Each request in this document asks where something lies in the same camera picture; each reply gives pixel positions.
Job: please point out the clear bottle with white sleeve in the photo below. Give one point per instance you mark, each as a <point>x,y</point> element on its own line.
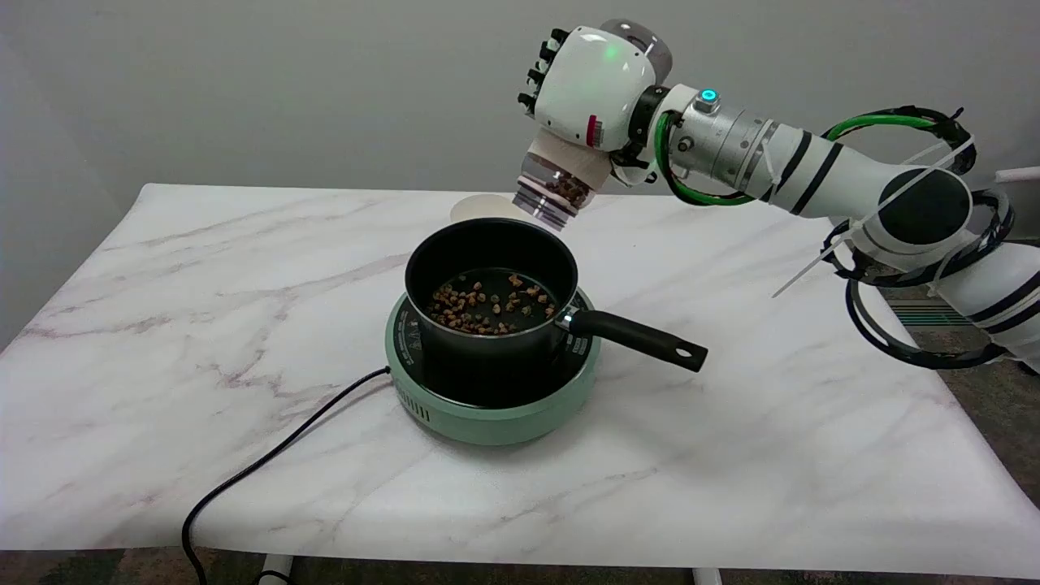
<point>561,188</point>

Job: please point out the white zip tie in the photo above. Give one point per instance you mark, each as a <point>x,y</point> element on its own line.
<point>821,258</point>

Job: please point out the floor vent grille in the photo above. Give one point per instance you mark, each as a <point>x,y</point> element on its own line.
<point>934,315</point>

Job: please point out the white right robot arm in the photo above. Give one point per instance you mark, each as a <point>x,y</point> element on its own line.
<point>845,175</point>

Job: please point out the white table leg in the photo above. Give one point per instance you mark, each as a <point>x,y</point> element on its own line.
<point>275,569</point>
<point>707,576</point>

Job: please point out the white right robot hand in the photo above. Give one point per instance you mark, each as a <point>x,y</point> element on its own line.
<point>589,77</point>

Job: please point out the brown food pieces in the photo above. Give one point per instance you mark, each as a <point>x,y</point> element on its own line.
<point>487,305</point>

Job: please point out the white pipe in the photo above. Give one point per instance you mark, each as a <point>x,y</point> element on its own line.
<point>1020,174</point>

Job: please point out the green electric hot plate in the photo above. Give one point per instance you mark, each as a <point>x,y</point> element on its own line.
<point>496,422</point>

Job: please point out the round white lid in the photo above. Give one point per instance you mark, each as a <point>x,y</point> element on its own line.
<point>479,208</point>

